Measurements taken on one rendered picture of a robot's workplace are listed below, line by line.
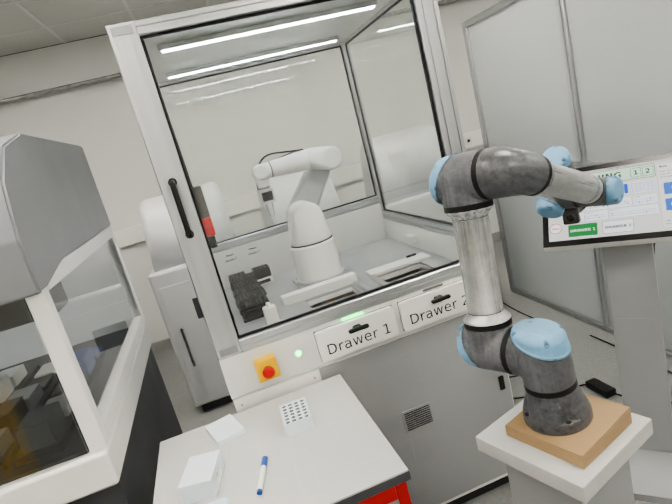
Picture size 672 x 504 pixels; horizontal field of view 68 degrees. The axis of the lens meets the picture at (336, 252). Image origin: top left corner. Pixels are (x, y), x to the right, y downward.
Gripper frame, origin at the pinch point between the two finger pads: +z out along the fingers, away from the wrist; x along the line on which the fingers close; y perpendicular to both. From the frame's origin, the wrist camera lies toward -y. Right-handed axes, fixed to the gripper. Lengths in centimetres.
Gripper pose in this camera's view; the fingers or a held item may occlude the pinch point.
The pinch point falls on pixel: (575, 214)
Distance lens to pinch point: 185.2
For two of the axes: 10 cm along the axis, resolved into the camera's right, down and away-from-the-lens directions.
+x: -8.4, 0.9, 5.4
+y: 1.2, -9.3, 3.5
